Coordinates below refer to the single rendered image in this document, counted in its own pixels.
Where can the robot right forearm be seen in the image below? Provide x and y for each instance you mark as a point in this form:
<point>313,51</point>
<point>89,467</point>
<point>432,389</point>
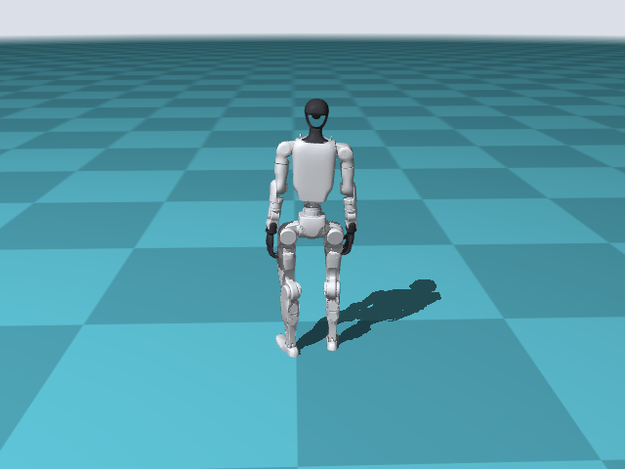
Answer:
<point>350,208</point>

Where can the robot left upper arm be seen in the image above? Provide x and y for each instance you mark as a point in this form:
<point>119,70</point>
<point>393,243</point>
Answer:
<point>281,165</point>

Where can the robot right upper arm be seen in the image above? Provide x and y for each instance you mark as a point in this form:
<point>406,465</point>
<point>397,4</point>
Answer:
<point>345,153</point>

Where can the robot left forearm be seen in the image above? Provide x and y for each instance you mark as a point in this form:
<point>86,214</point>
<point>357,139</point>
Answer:
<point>275,206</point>

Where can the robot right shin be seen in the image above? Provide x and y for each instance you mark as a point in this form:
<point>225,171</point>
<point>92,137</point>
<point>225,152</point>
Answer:
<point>333,312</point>

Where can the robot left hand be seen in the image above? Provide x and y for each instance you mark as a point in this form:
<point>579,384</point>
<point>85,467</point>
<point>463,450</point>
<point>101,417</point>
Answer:
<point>269,240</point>

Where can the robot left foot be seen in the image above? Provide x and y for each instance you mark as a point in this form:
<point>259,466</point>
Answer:
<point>293,352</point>

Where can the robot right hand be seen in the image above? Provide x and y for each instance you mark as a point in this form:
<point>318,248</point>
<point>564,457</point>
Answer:
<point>349,238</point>

